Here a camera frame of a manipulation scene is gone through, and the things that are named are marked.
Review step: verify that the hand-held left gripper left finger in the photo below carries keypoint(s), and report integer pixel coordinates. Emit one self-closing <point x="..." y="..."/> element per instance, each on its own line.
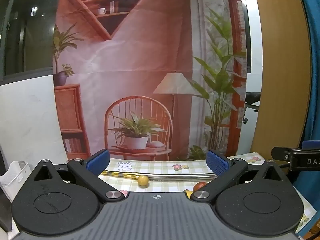
<point x="98" y="158"/>

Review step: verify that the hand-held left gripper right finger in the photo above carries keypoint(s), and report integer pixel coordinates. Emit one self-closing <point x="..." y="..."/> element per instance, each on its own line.
<point x="217" y="163"/>

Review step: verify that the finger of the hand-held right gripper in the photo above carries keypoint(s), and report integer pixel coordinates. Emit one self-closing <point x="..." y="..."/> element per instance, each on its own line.
<point x="311" y="145"/>
<point x="281" y="153"/>

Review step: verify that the red apple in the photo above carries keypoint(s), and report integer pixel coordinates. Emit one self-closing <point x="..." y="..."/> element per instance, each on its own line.
<point x="199" y="185"/>

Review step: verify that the metal rod with gold end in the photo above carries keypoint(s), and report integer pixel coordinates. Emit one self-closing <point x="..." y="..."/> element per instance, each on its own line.
<point x="175" y="176"/>

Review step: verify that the small yellow lemon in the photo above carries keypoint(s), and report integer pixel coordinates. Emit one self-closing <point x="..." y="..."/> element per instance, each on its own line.
<point x="142" y="181"/>

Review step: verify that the checked rabbit print tablecloth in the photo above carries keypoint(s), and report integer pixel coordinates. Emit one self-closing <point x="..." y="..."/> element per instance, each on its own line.
<point x="162" y="166"/>

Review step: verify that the black office chair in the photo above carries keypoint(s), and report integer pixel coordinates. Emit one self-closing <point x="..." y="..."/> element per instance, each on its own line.
<point x="252" y="98"/>

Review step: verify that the wooden board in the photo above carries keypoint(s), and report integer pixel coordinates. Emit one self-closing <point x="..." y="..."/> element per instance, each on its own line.
<point x="277" y="75"/>

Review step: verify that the white slotted basket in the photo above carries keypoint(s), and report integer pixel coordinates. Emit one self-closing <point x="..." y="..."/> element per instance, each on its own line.
<point x="13" y="177"/>

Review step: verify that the blue curtain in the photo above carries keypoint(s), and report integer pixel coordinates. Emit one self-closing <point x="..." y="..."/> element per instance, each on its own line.
<point x="315" y="55"/>

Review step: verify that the dark grey object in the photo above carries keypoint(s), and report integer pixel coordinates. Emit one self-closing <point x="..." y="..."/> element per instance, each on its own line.
<point x="5" y="192"/>

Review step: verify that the dark window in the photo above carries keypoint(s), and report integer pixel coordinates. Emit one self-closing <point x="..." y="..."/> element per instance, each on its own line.
<point x="27" y="25"/>

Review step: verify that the printed room scene wall poster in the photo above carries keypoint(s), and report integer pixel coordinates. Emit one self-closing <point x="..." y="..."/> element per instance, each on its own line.
<point x="140" y="67"/>

